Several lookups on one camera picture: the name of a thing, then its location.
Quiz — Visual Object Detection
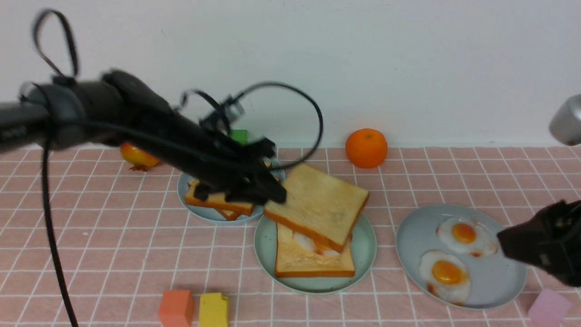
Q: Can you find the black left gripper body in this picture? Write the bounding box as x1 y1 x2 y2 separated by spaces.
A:
193 136 276 201

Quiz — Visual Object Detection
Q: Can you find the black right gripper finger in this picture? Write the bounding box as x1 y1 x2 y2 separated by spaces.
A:
497 217 545 266

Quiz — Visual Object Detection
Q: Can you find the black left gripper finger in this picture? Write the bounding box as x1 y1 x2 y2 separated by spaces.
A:
227 179 287 205

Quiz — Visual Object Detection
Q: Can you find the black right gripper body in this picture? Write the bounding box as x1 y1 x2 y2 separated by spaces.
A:
537 200 581 287

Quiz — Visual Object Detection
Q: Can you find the toast slice placed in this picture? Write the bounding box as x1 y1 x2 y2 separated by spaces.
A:
263 163 369 253
275 223 355 278

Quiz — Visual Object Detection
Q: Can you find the fried egg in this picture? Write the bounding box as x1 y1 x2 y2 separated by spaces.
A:
436 217 499 258
292 232 340 257
419 250 471 306

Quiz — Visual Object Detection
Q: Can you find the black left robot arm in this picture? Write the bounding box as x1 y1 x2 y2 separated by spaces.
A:
1 70 287 205

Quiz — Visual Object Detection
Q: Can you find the green foam cube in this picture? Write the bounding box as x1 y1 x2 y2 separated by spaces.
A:
230 129 248 145

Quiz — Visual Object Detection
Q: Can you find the toast slice bottom remaining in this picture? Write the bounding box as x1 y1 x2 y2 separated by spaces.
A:
215 208 241 221

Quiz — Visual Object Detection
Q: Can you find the toast slice remaining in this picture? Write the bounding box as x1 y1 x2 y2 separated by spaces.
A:
215 208 241 221
183 178 255 216

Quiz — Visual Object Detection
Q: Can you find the toast slice upper remaining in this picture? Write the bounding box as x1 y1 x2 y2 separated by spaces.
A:
183 178 255 216

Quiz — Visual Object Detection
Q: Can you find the light blue bread plate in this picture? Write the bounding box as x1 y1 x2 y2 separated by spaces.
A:
177 173 263 226

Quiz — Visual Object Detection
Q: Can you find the pink foam cube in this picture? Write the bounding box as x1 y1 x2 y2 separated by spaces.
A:
528 288 572 327

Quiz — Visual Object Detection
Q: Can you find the fried egg back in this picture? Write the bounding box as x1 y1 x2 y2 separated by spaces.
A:
436 217 499 258

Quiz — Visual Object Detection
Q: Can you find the grey blue egg plate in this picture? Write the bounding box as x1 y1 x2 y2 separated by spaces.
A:
396 204 527 310

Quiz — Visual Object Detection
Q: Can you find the fried egg front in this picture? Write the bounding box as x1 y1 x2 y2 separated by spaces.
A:
419 250 471 306

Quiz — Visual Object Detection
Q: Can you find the pink checkered tablecloth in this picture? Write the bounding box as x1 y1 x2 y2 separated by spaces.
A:
0 146 581 327

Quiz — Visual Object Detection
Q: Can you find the orange mandarin fruit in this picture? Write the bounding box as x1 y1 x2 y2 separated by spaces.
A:
345 128 389 169

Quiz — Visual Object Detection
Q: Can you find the teal green centre plate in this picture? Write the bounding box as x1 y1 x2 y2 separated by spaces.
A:
254 214 378 296

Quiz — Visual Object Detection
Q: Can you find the yellow foam block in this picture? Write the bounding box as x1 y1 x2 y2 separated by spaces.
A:
198 292 230 327

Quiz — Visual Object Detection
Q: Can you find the orange foam cube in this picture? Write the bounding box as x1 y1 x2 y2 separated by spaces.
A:
158 290 195 327

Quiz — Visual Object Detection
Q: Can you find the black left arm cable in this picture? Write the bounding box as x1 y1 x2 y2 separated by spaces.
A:
18 8 324 327

